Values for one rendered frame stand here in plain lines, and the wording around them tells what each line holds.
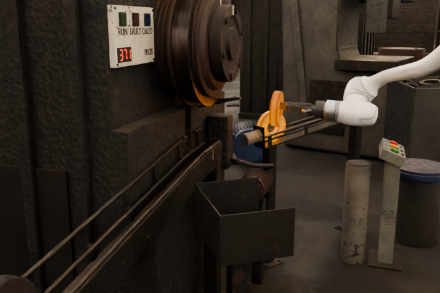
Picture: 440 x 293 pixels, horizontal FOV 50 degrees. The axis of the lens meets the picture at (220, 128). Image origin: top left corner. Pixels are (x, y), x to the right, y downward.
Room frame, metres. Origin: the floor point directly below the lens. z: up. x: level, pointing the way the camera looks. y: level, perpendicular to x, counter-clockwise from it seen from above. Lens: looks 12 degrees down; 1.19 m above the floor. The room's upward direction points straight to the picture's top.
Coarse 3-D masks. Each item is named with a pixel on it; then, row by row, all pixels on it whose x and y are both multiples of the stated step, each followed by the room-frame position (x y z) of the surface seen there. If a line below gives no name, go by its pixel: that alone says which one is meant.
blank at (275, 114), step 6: (276, 96) 1.98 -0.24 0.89; (282, 96) 2.04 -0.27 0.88; (270, 102) 1.96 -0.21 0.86; (276, 102) 1.96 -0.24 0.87; (270, 108) 1.95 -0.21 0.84; (276, 108) 1.95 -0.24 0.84; (270, 114) 1.95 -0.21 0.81; (276, 114) 1.95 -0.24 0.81; (270, 120) 1.96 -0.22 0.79; (276, 120) 1.96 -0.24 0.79; (276, 126) 2.00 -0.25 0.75
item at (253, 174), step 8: (256, 168) 2.09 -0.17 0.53; (248, 176) 1.99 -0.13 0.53; (256, 176) 1.99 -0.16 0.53; (264, 176) 2.03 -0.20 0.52; (272, 176) 2.13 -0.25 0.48; (264, 184) 1.98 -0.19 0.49; (264, 192) 1.96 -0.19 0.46; (264, 200) 2.02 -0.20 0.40; (264, 208) 2.02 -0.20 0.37; (256, 264) 1.99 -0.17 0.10; (264, 264) 2.04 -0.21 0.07; (256, 272) 1.99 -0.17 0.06; (264, 272) 2.05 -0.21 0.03; (256, 280) 1.99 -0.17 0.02
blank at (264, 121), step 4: (268, 112) 2.19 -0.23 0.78; (264, 116) 2.18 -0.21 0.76; (268, 116) 2.18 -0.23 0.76; (260, 120) 2.18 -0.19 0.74; (264, 120) 2.17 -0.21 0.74; (268, 120) 2.18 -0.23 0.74; (284, 120) 2.23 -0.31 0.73; (260, 124) 2.17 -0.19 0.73; (264, 124) 2.17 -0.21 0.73; (280, 124) 2.22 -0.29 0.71; (284, 124) 2.23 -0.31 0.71; (276, 128) 2.23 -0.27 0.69; (280, 128) 2.22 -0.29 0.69; (284, 128) 2.23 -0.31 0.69; (268, 132) 2.19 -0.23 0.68; (272, 132) 2.22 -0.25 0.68; (272, 136) 2.20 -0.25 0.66; (272, 140) 2.20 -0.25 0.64; (276, 140) 2.21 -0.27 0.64
